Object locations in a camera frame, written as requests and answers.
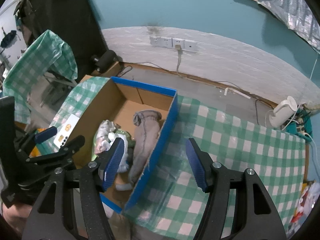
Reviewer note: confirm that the green sparkly knitted cloth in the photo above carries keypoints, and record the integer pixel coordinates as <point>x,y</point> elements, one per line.
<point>131,142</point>

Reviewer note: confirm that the silver foil sheet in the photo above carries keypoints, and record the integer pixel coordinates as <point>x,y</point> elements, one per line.
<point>297,16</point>

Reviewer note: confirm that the light green cloth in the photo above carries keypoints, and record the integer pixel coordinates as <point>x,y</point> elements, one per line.
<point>94,156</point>

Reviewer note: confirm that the green checkered tablecloth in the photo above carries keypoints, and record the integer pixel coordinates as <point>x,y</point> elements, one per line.
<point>171,203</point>

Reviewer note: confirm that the white blue plastic bag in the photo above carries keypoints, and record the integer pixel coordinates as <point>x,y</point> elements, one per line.
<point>120,151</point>

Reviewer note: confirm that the white red plastic bag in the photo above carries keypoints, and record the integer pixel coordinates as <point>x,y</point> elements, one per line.
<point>306,203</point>

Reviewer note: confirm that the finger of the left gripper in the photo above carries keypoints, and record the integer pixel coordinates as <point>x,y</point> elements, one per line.
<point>45,135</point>
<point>64,152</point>

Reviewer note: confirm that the teal basket with power strip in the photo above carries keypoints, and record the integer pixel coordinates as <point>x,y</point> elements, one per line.
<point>301,125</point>

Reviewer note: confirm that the white electric kettle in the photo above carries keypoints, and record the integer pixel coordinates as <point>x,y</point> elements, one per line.
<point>283,111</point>

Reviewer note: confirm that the checkered covered chair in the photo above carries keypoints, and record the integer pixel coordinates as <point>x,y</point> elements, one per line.
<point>47,53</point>

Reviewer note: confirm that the black hanging coat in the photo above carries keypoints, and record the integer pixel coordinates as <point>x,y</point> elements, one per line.
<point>72,20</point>

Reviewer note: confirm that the black and white sock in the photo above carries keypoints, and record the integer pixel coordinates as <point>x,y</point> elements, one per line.
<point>126,179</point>

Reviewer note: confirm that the white wall socket row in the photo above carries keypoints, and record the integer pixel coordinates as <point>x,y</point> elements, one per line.
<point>173,43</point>

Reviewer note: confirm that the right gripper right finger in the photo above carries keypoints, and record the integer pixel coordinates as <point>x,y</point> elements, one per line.
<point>255,215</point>

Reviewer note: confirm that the person left hand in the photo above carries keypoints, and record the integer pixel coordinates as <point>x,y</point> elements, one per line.
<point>16,216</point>

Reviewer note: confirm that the clear plastic bag bundle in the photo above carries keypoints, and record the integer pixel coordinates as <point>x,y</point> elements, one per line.
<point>101,141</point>

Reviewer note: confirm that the grey brown trousers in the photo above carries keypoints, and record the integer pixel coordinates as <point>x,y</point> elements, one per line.
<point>146,135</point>

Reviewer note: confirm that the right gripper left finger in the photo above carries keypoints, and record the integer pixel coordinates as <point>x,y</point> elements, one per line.
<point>52,216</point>

